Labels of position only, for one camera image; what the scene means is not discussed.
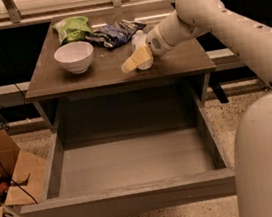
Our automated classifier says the open cardboard box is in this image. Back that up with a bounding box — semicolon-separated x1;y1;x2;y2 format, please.
0;130;47;217

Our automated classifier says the open grey top drawer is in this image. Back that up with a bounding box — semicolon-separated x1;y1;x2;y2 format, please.
21;81;236;217

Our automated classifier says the dark blue snack bag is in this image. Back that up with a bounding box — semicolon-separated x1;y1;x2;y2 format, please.
86;19;147;49

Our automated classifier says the grey drawer cabinet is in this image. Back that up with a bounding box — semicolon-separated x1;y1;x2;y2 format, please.
15;0;225;153

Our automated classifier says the white ceramic bowl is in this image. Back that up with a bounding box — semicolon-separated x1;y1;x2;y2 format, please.
54;41;94;74

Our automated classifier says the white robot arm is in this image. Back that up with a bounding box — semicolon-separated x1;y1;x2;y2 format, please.
121;0;272;217

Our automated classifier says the clear plastic water bottle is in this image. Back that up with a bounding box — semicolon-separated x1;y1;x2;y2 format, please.
131;30;154;70

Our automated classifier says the green snack bag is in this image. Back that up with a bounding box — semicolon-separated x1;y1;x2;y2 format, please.
52;16;92;45

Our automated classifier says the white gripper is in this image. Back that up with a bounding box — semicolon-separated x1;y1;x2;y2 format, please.
121;26;172;73

